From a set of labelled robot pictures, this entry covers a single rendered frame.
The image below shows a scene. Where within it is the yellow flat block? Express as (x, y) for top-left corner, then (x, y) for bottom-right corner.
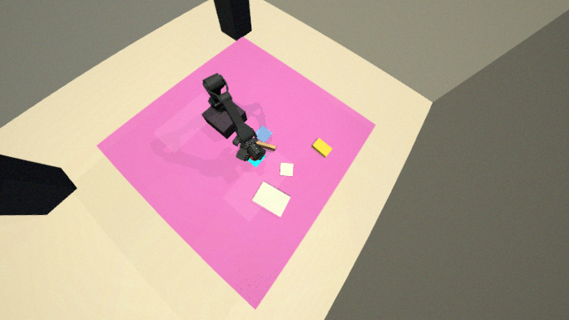
(312, 138), (332, 158)

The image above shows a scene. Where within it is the cream flat rectangular block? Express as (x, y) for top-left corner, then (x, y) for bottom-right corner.
(280, 163), (294, 176)

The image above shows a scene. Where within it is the light wood plank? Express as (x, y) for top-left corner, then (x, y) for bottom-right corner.
(256, 141), (276, 151)

